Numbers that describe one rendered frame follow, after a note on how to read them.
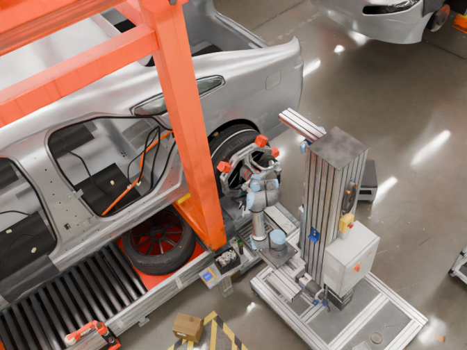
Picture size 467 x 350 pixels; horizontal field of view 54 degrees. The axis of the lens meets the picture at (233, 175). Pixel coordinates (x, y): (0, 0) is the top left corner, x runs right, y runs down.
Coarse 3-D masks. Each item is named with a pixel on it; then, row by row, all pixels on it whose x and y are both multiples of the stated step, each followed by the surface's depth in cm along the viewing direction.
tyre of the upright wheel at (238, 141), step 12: (228, 132) 397; (240, 132) 396; (252, 132) 401; (216, 144) 393; (228, 144) 388; (240, 144) 388; (216, 156) 390; (228, 156) 387; (216, 168) 389; (216, 180) 398
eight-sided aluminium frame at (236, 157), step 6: (252, 144) 392; (246, 150) 392; (252, 150) 389; (258, 150) 394; (264, 150) 401; (270, 150) 406; (234, 156) 385; (240, 156) 385; (246, 156) 389; (228, 162) 389; (234, 162) 384; (270, 162) 420; (234, 168) 389; (222, 174) 391; (228, 174) 389; (222, 180) 392; (222, 186) 402; (228, 186) 400; (228, 192) 405; (234, 192) 414
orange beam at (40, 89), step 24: (144, 24) 231; (96, 48) 222; (120, 48) 222; (144, 48) 230; (48, 72) 213; (72, 72) 214; (96, 72) 221; (0, 96) 205; (24, 96) 206; (48, 96) 213; (0, 120) 206
